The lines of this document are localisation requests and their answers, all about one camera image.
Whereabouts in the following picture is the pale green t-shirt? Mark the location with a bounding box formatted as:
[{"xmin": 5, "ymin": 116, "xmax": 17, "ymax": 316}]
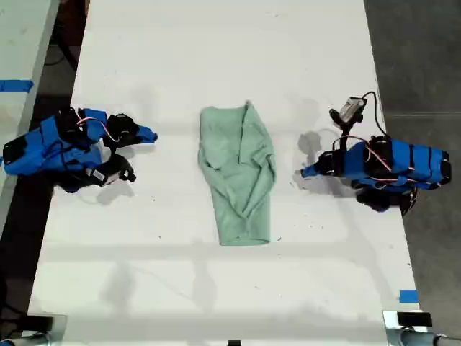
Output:
[{"xmin": 197, "ymin": 100, "xmax": 278, "ymax": 247}]

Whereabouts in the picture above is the long blue tape strip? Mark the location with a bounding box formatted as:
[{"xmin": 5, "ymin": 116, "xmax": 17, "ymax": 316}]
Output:
[{"xmin": 0, "ymin": 79, "xmax": 35, "ymax": 94}]

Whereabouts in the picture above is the white side table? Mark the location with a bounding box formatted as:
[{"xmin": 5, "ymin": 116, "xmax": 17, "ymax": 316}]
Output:
[{"xmin": 0, "ymin": 0, "xmax": 61, "ymax": 221}]

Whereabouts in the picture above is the short blue tape strip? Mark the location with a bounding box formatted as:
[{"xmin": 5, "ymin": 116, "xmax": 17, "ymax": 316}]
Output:
[{"xmin": 398, "ymin": 289, "xmax": 420, "ymax": 304}]

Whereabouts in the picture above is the small black box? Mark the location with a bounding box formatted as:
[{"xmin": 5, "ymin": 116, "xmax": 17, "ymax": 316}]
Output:
[{"xmin": 396, "ymin": 311, "xmax": 433, "ymax": 327}]

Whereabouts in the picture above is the grey metal pole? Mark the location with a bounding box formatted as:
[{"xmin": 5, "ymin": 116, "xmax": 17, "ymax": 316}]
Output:
[{"xmin": 398, "ymin": 329, "xmax": 461, "ymax": 346}]

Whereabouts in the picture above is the black camera stalk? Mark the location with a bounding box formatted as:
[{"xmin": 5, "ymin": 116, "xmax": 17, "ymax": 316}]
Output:
[{"xmin": 339, "ymin": 120, "xmax": 362, "ymax": 138}]

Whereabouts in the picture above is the black camera box white label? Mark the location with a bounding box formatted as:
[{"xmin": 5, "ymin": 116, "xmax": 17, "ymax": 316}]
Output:
[{"xmin": 85, "ymin": 154, "xmax": 138, "ymax": 188}]

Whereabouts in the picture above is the grey black camera box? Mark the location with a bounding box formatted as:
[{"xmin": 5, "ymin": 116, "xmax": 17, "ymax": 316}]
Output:
[{"xmin": 328, "ymin": 96, "xmax": 365, "ymax": 129}]

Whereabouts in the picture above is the black camera cable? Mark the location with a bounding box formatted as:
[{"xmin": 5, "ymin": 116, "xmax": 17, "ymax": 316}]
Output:
[{"xmin": 361, "ymin": 90, "xmax": 391, "ymax": 140}]

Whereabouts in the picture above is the black floor cable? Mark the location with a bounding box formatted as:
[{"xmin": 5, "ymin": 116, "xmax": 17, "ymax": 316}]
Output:
[{"xmin": 45, "ymin": 30, "xmax": 79, "ymax": 72}]

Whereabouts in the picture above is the metal table bracket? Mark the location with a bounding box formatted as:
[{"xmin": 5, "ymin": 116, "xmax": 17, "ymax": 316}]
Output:
[
  {"xmin": 382, "ymin": 309, "xmax": 434, "ymax": 346},
  {"xmin": 20, "ymin": 314, "xmax": 69, "ymax": 346}
]

